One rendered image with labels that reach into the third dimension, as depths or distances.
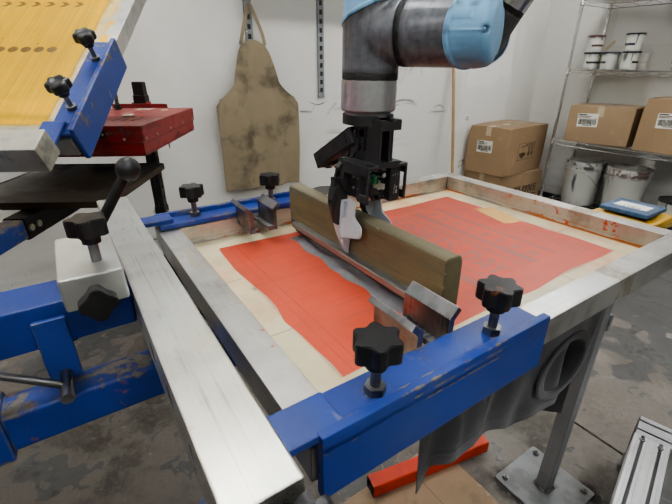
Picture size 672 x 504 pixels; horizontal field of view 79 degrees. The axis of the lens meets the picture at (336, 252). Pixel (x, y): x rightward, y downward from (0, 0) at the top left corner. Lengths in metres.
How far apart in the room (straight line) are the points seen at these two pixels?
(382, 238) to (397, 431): 0.28
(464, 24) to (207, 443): 0.46
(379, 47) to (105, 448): 1.64
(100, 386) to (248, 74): 2.25
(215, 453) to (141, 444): 1.50
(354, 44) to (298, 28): 2.29
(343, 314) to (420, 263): 0.13
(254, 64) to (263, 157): 0.54
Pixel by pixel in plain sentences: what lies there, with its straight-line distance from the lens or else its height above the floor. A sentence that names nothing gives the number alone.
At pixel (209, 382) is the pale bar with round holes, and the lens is 0.34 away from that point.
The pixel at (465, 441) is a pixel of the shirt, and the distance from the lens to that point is 0.77.
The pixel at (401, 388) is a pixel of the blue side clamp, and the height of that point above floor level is 1.01.
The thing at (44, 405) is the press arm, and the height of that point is 0.91.
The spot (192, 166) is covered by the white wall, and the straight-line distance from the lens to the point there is 2.62.
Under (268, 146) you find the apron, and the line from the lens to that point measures 2.69.
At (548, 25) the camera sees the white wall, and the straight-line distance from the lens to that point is 4.68.
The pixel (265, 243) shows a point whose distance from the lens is 0.79.
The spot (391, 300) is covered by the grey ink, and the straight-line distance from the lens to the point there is 0.59.
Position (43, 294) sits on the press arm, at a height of 1.04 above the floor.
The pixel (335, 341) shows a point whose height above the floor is 0.95.
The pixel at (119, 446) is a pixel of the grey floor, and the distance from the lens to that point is 1.82.
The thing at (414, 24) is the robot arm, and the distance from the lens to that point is 0.53.
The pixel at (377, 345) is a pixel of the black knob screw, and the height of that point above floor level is 1.06.
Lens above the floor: 1.26
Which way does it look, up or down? 25 degrees down
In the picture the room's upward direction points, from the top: straight up
